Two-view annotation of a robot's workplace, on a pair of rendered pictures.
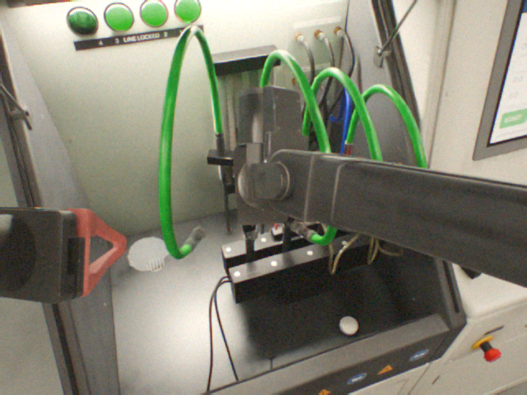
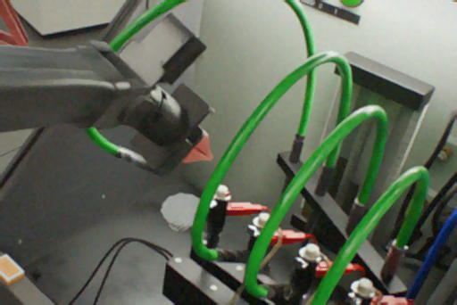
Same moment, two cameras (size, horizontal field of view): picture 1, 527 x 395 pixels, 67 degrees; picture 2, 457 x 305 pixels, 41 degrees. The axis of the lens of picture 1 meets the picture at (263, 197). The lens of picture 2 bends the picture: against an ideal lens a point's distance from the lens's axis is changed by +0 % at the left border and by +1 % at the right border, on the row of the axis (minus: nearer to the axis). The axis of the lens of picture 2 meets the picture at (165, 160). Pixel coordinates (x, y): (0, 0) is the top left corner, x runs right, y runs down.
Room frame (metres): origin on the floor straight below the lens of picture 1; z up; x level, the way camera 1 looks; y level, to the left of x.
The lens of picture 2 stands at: (0.07, -0.53, 1.70)
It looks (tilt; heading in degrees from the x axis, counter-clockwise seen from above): 37 degrees down; 60
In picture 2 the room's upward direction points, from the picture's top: 6 degrees clockwise
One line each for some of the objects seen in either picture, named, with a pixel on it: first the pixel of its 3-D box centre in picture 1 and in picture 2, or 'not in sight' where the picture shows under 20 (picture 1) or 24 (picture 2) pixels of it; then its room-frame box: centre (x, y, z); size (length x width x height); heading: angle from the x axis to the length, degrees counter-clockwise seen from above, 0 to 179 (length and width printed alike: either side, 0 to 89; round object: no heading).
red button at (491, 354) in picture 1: (488, 350); not in sight; (0.37, -0.49, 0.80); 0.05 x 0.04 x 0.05; 109
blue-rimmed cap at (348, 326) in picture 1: (348, 326); not in sight; (0.41, -0.18, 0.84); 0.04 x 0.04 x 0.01
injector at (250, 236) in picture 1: (251, 247); (207, 247); (0.48, 0.02, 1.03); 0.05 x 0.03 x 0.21; 19
